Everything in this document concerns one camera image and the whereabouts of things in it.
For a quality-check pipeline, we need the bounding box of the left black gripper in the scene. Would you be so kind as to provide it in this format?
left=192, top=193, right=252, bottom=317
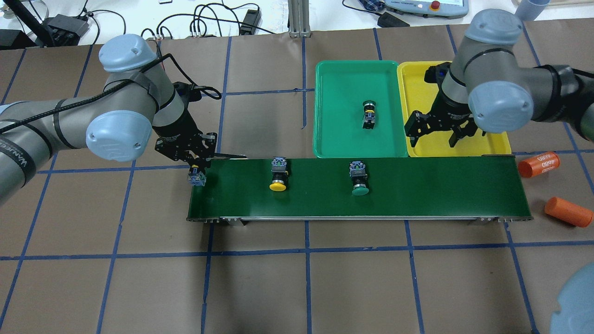
left=154, top=111, right=217, bottom=169

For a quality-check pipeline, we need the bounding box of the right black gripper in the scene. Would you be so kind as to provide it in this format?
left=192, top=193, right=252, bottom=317
left=405, top=95, right=478, bottom=148

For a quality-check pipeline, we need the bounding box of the yellow push button switch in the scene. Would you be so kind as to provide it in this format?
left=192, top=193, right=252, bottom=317
left=269, top=156, right=289, bottom=192
left=187, top=164, right=207, bottom=186

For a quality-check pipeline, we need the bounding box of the green push button switch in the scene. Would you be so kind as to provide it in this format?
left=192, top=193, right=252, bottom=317
left=349, top=161, right=369, bottom=195
left=362, top=101, right=377, bottom=129

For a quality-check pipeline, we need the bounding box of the orange cylinder with 4680 print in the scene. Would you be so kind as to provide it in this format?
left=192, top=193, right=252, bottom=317
left=517, top=151, right=561, bottom=178

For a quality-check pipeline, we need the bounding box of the plain orange cylinder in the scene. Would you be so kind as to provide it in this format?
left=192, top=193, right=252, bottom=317
left=544, top=197, right=594, bottom=228

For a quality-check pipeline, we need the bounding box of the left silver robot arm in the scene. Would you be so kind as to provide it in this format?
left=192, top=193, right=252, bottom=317
left=0, top=34, right=217, bottom=204

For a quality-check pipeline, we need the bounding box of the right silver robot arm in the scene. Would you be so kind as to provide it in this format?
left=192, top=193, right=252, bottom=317
left=214, top=9, right=593, bottom=160

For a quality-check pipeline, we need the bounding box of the yellow plastic tray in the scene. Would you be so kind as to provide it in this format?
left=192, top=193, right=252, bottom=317
left=397, top=61, right=512, bottom=158

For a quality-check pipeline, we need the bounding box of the green conveyor belt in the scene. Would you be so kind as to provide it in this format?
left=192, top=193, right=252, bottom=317
left=187, top=155, right=533, bottom=224

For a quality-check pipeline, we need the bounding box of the green plastic tray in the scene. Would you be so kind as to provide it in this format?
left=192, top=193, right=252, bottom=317
left=313, top=60, right=408, bottom=159

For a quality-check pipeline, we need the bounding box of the black power adapter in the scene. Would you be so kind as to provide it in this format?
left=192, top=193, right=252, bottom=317
left=239, top=9, right=261, bottom=36

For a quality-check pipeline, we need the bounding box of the blue plastic cup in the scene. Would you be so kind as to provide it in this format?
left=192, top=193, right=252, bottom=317
left=514, top=0, right=551, bottom=21

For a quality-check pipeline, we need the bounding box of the aluminium frame post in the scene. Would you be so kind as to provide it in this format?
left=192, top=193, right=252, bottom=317
left=288, top=0, right=311, bottom=38

